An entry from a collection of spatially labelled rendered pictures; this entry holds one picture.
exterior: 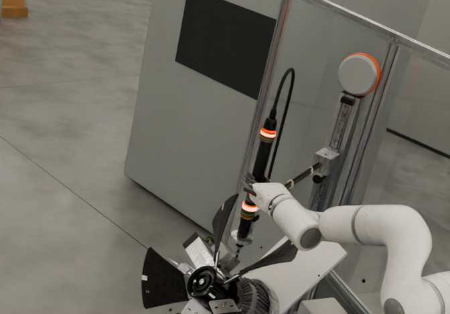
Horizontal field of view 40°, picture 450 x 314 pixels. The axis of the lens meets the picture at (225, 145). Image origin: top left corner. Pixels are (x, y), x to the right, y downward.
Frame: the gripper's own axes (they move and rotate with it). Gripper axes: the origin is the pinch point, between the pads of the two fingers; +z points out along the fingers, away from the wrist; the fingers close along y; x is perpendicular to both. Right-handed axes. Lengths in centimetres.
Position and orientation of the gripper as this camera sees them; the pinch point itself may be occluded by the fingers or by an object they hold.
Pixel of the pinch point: (256, 179)
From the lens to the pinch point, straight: 181.1
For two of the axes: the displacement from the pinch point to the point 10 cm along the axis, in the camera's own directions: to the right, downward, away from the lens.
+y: 9.0, 0.2, 4.4
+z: -3.9, -4.3, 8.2
